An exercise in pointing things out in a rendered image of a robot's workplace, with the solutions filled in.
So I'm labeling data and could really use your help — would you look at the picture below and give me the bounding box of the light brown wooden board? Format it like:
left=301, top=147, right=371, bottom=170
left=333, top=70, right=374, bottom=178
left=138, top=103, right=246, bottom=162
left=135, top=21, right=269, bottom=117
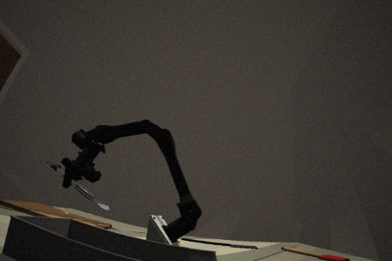
left=0, top=200, right=112, bottom=230

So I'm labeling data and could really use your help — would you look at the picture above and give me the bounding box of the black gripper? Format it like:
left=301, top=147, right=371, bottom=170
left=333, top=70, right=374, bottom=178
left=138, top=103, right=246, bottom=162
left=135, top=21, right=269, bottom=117
left=62, top=152, right=93, bottom=189

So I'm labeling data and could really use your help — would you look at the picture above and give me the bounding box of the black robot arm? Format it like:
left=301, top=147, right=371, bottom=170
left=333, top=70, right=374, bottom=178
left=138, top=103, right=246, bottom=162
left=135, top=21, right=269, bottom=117
left=72, top=119, right=201, bottom=243

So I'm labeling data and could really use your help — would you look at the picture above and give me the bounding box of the red spatula with wooden handle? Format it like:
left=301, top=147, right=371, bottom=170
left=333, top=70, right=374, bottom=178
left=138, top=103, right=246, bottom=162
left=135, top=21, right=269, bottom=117
left=281, top=247, right=350, bottom=261

